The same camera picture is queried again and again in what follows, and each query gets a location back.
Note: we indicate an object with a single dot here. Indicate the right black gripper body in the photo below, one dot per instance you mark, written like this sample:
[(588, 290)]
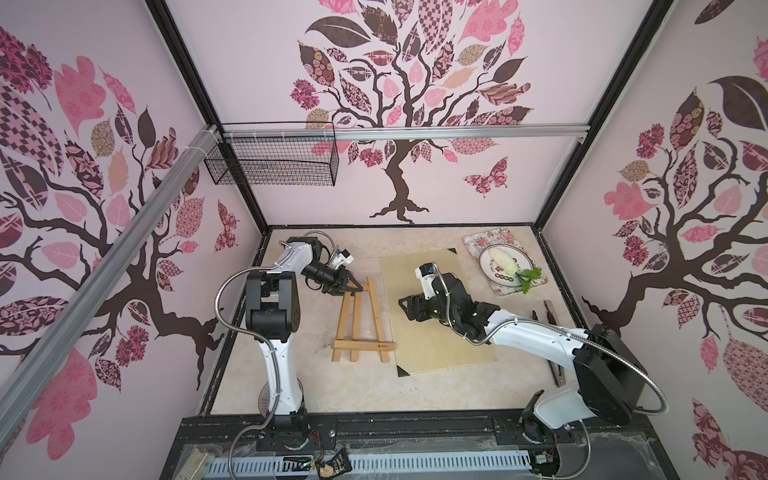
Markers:
[(425, 306)]

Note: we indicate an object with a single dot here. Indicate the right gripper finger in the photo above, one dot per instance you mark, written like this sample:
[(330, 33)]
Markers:
[(414, 303), (418, 312)]

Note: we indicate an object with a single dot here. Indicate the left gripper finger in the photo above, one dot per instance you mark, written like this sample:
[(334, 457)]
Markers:
[(347, 275), (340, 288)]

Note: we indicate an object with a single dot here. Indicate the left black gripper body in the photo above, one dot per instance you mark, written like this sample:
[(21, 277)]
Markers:
[(323, 274)]

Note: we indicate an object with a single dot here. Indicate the light wooden drawing board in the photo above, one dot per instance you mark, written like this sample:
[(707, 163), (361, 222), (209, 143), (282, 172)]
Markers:
[(425, 347)]

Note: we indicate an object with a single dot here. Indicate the small wooden easel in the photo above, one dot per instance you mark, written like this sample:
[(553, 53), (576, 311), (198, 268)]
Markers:
[(360, 328)]

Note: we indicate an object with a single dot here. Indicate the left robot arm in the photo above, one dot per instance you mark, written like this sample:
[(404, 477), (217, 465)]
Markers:
[(272, 315)]

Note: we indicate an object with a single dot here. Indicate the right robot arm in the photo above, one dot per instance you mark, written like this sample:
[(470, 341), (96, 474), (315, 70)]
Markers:
[(610, 382)]

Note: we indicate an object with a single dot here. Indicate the floral rectangular tray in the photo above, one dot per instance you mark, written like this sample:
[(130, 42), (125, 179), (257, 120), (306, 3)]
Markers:
[(475, 243)]

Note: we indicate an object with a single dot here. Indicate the toy white radish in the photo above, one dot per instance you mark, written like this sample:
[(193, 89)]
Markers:
[(511, 268)]

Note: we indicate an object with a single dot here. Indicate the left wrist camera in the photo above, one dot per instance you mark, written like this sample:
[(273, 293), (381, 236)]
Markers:
[(340, 258)]

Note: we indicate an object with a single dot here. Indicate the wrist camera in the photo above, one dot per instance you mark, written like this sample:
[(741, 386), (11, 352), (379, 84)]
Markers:
[(340, 258), (426, 274)]

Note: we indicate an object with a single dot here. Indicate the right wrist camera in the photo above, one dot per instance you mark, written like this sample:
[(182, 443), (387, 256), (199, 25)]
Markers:
[(426, 274)]

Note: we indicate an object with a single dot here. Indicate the black wire basket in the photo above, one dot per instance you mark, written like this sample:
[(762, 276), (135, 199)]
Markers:
[(286, 153)]

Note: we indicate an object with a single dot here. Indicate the back aluminium rail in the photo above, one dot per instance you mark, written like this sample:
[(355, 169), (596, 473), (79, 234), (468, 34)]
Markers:
[(413, 133)]

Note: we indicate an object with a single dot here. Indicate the aluminium rail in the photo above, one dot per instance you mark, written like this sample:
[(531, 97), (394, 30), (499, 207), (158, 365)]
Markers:
[(413, 133), (35, 372)]

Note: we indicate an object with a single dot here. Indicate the left aluminium rail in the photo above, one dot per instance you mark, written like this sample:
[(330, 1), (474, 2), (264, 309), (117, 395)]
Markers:
[(35, 372)]

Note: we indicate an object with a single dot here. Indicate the white slotted cable duct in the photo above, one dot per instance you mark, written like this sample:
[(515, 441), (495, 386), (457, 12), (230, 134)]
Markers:
[(396, 463)]

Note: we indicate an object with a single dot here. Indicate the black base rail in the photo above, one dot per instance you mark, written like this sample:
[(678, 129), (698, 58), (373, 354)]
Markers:
[(595, 450)]

